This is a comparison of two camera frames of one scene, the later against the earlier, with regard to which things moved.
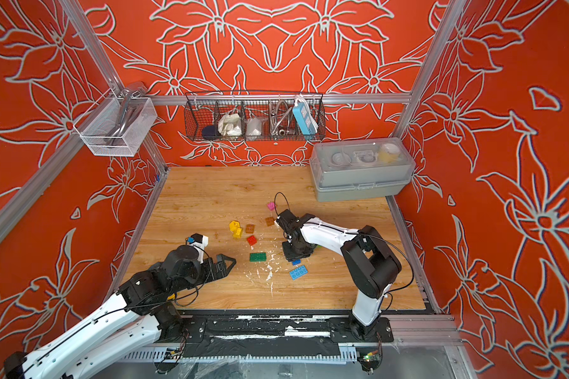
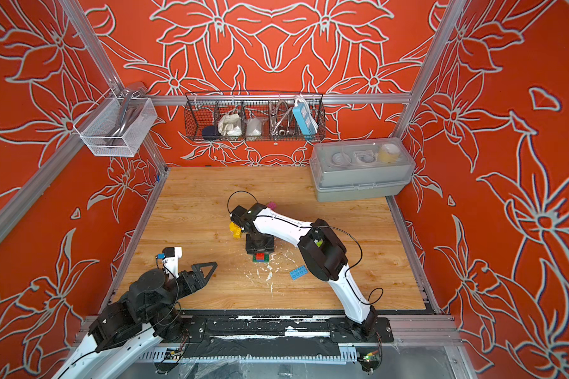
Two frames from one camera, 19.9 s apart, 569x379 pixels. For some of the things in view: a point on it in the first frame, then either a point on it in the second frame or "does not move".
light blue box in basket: x=306 y=121 does not move
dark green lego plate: x=258 y=257 does not move
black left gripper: x=212 y=266 to x=192 y=288
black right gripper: x=307 y=253 to x=267 y=249
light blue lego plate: x=298 y=272 does not move
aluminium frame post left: x=92 y=39 does not move
